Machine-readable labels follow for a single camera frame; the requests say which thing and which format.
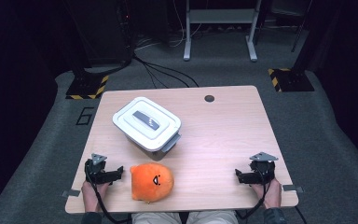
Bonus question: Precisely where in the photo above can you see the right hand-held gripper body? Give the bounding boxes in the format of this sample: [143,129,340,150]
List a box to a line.
[246,151,280,185]

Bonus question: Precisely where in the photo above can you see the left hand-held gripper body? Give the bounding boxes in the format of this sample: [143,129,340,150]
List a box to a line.
[84,152,117,186]

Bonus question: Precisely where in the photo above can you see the orange plush toy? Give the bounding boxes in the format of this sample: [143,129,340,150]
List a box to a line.
[130,161,175,204]

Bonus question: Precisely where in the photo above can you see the white box lid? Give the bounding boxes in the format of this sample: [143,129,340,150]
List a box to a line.
[112,96,182,153]

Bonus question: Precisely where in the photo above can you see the clear plastic storage box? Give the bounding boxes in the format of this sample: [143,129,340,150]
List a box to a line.
[124,133,182,162]

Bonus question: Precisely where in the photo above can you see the person's left hand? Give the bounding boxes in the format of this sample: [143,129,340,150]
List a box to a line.
[81,180,112,214]

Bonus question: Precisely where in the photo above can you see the person's right hand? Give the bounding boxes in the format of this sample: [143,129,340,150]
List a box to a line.
[250,177,282,210]

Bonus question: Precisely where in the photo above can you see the person's beige trousers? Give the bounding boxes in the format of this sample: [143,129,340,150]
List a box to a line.
[131,210,240,224]

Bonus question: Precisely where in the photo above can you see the black stand base striped tape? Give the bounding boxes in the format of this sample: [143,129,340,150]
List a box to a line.
[267,67,315,93]
[65,66,110,101]

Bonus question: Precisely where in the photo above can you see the black equipment rack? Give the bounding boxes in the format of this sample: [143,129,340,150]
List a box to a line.
[64,0,135,68]

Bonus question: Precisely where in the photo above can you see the right hand-held gripper cable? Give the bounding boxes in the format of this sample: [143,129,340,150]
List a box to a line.
[235,169,273,220]

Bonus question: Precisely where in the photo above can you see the hand-held gripper cable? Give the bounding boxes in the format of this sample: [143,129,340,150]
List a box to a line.
[235,169,273,220]
[84,161,131,224]

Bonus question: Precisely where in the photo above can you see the left hand-held gripper cable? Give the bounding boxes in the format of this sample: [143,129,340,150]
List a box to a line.
[84,161,131,224]

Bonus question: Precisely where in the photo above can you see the grey metal table bracket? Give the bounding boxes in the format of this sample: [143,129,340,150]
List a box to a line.
[282,184,305,193]
[61,189,81,199]

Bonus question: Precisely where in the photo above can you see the black cable under table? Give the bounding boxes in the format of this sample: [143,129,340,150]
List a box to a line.
[293,205,308,224]

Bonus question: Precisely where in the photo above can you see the black floor cables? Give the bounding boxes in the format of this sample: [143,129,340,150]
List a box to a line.
[132,51,200,90]

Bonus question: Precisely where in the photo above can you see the white metal stand frame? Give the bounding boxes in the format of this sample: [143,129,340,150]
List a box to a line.
[183,0,259,63]

